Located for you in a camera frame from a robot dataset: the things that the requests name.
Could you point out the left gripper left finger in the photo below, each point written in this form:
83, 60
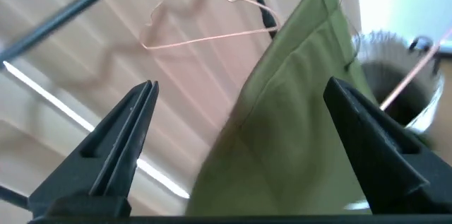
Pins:
99, 167

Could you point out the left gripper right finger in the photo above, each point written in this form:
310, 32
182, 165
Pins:
388, 167

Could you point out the pink clothes hanger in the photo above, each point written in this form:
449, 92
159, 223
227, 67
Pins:
212, 37
416, 69

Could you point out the green long-sleeved shirt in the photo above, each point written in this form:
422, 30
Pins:
282, 128

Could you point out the white laundry basket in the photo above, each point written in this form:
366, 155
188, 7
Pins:
385, 47

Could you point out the black clothes rack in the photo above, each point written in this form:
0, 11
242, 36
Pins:
70, 12

